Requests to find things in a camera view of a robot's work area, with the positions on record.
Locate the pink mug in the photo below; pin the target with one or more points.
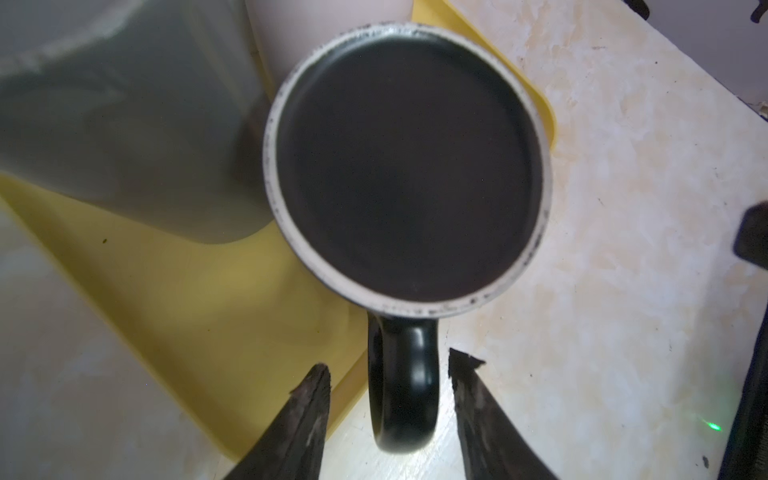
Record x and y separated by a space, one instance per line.
286 31

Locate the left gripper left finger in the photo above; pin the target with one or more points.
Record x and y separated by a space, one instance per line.
293 444

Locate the all black mug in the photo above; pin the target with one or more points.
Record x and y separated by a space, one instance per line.
408 170

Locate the grey mug front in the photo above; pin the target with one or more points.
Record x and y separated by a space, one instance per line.
153 110

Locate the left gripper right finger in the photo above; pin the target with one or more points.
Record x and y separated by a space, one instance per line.
492 448

